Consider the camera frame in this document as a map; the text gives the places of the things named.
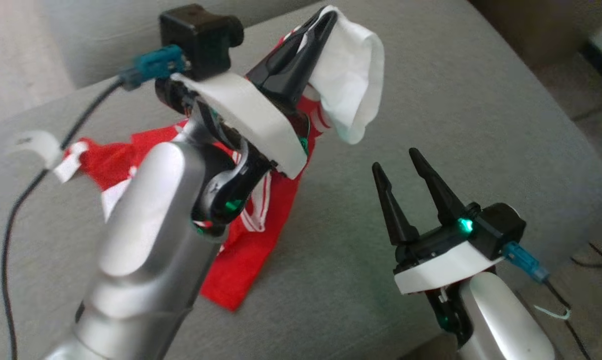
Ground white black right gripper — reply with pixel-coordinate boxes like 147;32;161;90
372;147;506;296

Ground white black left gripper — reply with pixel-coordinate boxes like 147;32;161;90
170;7;338;180

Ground red white basketball jersey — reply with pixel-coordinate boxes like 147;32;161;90
53;5;385;312

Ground large grey sofa seat cushion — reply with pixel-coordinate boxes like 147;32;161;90
0;0;602;360

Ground yellow upholstered furniture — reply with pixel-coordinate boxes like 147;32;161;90
468;0;602;71

